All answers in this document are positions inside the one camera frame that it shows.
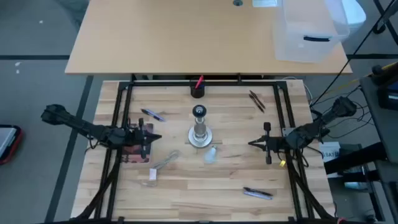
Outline silver metal lamp base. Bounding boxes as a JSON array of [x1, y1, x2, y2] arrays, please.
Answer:
[[187, 104, 214, 149]]

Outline sunset print mat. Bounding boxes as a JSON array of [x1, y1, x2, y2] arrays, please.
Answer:
[[121, 123, 155, 165]]

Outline white lightbulb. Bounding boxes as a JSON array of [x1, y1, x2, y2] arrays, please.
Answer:
[[203, 145, 218, 165]]

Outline black pen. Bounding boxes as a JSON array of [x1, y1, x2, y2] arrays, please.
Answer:
[[243, 187, 274, 197]]

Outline silver blue pen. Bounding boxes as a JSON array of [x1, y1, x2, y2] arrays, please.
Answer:
[[243, 191, 273, 200]]

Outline red black case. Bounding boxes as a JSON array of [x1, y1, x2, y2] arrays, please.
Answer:
[[0, 124, 23, 166]]

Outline tan wooden desk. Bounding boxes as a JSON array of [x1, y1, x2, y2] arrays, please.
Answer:
[[64, 0, 353, 75]]

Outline dark slim pen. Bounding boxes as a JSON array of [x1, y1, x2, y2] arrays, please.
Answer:
[[249, 90, 266, 110], [248, 94, 265, 113]]

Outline clear lamp cord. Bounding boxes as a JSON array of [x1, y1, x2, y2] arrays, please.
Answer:
[[141, 150, 183, 187]]

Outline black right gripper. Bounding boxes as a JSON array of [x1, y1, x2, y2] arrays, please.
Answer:
[[248, 122, 289, 165]]

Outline black side cart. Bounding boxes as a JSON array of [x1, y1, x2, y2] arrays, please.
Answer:
[[359, 62, 398, 224]]

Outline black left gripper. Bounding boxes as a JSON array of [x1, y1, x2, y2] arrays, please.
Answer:
[[126, 117, 162, 159]]

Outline black pen cup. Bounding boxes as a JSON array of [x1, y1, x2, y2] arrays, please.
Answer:
[[190, 83, 206, 99]]

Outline clear plastic storage bin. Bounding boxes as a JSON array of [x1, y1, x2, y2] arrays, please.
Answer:
[[272, 0, 351, 63]]

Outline white paper sheet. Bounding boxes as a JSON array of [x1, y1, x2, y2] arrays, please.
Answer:
[[251, 0, 278, 7]]

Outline thin black taut cable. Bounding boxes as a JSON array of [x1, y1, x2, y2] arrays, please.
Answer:
[[310, 0, 398, 106]]

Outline black aluminium frame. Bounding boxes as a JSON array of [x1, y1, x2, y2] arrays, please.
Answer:
[[74, 79, 337, 223]]

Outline white labelled box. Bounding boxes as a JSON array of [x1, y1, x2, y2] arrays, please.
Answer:
[[318, 141, 341, 162]]

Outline black cable bundle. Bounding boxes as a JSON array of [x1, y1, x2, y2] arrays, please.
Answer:
[[310, 86, 376, 141]]

